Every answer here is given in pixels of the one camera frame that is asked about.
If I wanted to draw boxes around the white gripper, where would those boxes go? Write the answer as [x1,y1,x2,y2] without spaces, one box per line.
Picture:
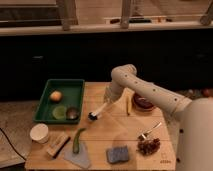
[104,83,124,103]

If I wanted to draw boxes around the white handled dish brush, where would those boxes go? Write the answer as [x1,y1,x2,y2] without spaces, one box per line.
[88,102,108,121]

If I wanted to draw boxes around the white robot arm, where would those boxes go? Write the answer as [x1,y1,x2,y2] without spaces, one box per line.
[104,64,213,171]

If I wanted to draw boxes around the wooden scrub brush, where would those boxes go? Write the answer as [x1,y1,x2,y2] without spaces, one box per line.
[46,132,70,158]

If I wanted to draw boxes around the dark red bowl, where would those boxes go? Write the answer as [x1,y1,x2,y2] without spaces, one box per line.
[132,93,155,111]

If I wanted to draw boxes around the green plastic tray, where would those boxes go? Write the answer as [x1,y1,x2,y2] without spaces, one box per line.
[32,78,86,125]

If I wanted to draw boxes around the orange round fruit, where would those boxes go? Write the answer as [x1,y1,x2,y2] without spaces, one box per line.
[50,91,62,102]

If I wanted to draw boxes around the green round lid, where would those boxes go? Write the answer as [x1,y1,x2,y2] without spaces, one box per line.
[52,105,67,120]

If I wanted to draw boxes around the blue sponge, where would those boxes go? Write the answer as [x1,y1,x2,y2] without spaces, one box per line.
[106,146,129,164]

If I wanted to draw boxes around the brown grape bunch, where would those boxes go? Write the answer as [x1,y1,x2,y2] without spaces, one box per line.
[138,138,161,156]

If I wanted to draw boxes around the green chili pepper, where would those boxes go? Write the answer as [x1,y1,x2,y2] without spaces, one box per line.
[72,128,86,154]

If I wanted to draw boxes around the grey cloth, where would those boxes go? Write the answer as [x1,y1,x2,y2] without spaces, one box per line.
[64,142,91,169]

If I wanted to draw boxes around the white paper cup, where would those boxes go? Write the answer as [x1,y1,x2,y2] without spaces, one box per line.
[30,123,49,144]

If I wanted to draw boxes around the black cable left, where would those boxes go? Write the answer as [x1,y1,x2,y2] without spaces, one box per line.
[0,127,27,162]

